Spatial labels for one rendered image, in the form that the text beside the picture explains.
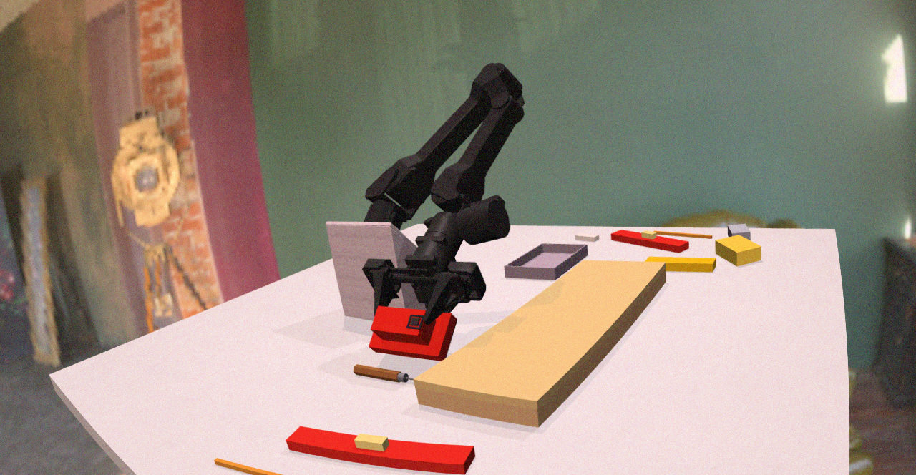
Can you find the tan wooden floor panel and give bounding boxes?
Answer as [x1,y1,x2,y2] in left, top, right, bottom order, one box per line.
[414,260,666,428]

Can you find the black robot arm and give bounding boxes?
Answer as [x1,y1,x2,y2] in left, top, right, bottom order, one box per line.
[364,63,525,252]

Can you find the thin orange rod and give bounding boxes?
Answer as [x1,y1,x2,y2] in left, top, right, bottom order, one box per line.
[214,458,282,475]
[654,231,713,239]

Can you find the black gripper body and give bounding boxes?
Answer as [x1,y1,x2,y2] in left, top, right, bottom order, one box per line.
[362,232,486,301]

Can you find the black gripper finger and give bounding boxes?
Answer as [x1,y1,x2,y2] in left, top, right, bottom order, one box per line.
[424,273,471,325]
[369,270,399,316]

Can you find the awl with brown wooden handle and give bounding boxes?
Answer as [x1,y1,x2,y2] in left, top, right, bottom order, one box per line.
[353,364,414,383]

